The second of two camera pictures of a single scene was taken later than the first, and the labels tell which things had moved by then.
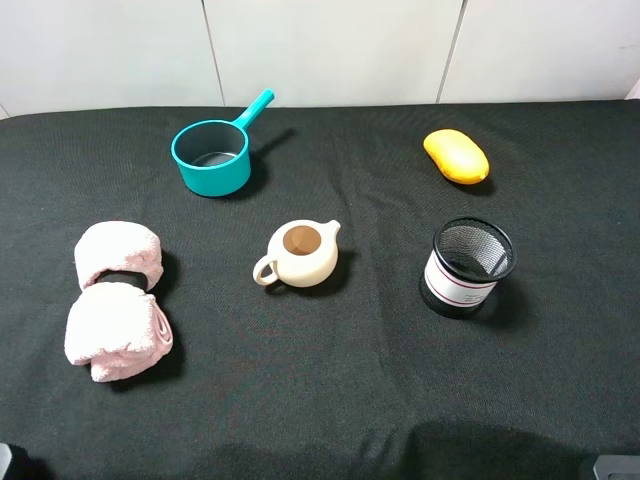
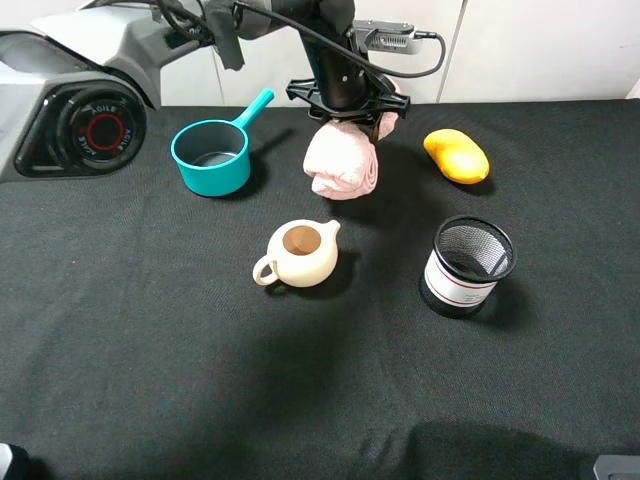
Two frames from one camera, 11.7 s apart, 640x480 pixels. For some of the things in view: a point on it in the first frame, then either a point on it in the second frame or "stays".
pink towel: (114, 324) to (342, 158)
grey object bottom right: (617, 467) stays
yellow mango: (459, 158) stays
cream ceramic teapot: (303, 253) stays
